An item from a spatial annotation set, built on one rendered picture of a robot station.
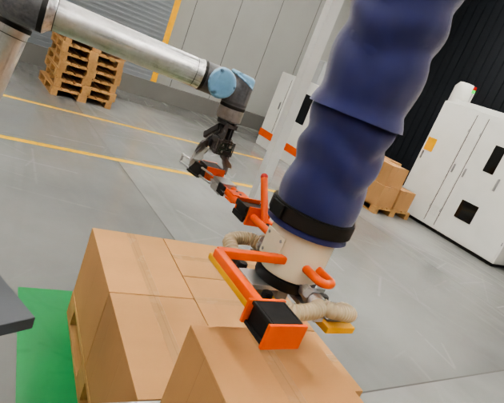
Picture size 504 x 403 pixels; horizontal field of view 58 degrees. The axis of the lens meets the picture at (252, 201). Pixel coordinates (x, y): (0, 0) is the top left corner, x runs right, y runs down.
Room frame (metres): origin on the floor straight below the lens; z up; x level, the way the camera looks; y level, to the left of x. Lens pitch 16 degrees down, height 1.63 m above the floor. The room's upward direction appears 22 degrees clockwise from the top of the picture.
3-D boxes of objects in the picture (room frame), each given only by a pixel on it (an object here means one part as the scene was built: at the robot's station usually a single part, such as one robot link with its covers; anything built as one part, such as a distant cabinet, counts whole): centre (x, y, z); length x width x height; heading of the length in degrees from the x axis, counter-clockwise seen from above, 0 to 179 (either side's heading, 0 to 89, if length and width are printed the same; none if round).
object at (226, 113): (1.60, 0.18, 1.44); 0.10 x 0.09 x 0.05; 125
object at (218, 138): (1.59, 0.18, 1.36); 0.09 x 0.08 x 0.12; 35
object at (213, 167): (1.64, 0.18, 1.21); 0.08 x 0.07 x 0.05; 35
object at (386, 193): (8.75, -2.10, 0.45); 1.21 x 1.02 x 0.90; 37
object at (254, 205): (1.35, -0.01, 1.22); 0.10 x 0.08 x 0.06; 125
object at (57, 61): (8.06, 3.66, 0.65); 1.29 x 1.10 x 1.30; 37
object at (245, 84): (1.60, 0.19, 1.52); 0.10 x 0.09 x 0.12; 117
